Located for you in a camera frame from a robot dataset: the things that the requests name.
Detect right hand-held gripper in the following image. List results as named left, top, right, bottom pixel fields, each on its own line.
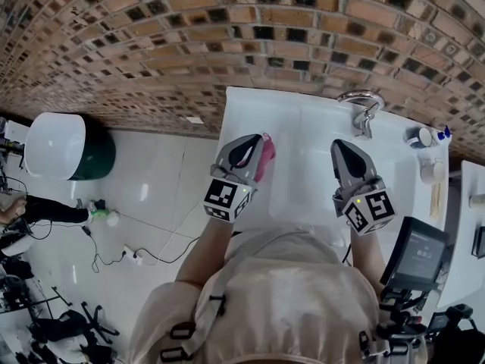
left=330, top=139, right=397, bottom=237

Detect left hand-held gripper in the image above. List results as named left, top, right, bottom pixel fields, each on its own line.
left=202, top=133, right=265, bottom=224

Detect pink cloth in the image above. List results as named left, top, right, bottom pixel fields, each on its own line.
left=236, top=132, right=277, bottom=184

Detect chrome sink faucet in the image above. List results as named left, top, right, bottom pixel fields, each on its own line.
left=336, top=90, right=386, bottom=140

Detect person's right forearm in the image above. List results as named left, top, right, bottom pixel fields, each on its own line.
left=349, top=226, right=386, bottom=293

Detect person's left forearm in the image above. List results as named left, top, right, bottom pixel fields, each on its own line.
left=174, top=213, right=236, bottom=292

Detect white ceramic sink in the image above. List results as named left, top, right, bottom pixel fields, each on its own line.
left=217, top=86, right=451, bottom=250

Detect plain white cup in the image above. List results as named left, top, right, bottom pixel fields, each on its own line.
left=418, top=157, right=446, bottom=185

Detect wooden sticks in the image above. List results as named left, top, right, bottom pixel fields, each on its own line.
left=429, top=180, right=444, bottom=219

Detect black monitor screen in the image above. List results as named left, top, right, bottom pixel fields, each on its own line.
left=379, top=215, right=452, bottom=292

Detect white side counter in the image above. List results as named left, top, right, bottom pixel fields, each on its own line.
left=435, top=159, right=485, bottom=310

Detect white power strip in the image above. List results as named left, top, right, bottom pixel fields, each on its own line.
left=121, top=243, right=145, bottom=267

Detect small black device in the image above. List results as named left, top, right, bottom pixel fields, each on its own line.
left=471, top=225, right=485, bottom=259

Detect black tripod rig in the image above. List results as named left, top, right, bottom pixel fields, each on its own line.
left=358, top=284, right=433, bottom=362

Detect white and green round bin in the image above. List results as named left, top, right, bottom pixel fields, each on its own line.
left=23, top=111, right=117, bottom=182

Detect black office chair base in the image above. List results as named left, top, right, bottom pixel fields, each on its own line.
left=77, top=300, right=121, bottom=347

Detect white floor cable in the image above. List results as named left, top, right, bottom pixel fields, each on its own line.
left=113, top=202, right=202, bottom=265

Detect black floor cable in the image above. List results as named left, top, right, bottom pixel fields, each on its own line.
left=22, top=220, right=200, bottom=275

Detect black harness strap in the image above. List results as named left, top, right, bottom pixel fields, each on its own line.
left=158, top=293, right=228, bottom=363

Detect black camera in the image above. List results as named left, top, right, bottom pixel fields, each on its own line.
left=426, top=303, right=479, bottom=347

